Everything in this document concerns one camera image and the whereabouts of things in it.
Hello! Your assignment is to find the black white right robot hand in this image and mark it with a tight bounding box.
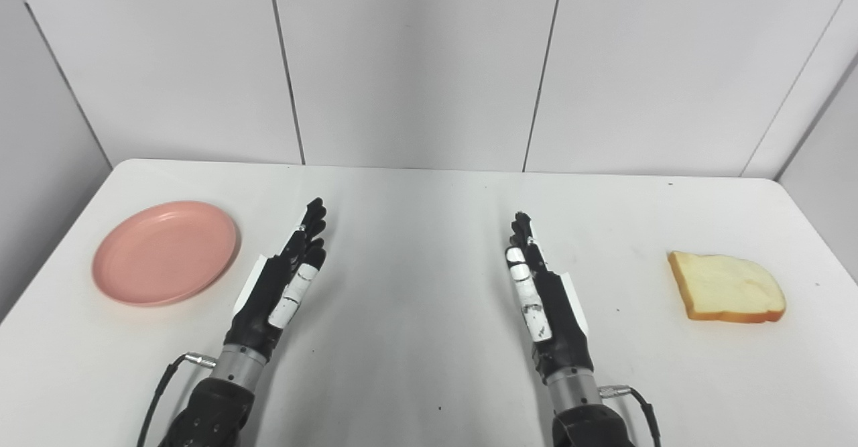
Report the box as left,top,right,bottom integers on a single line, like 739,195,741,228
505,212,595,385

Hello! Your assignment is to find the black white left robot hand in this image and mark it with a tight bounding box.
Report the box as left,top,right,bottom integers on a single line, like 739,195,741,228
224,198,328,363

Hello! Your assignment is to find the pink round plate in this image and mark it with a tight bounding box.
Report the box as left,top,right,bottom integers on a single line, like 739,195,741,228
92,200,239,308

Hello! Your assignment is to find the slice of white bread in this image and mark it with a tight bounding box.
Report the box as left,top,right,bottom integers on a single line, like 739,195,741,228
667,251,787,324

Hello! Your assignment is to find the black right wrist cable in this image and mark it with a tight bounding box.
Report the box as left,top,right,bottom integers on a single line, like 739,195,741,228
599,385,663,447

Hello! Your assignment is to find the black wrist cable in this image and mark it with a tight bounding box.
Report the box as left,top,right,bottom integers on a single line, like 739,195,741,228
599,385,663,447
137,353,218,447

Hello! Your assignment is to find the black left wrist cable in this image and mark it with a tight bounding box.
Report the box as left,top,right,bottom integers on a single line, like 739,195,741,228
137,353,218,447

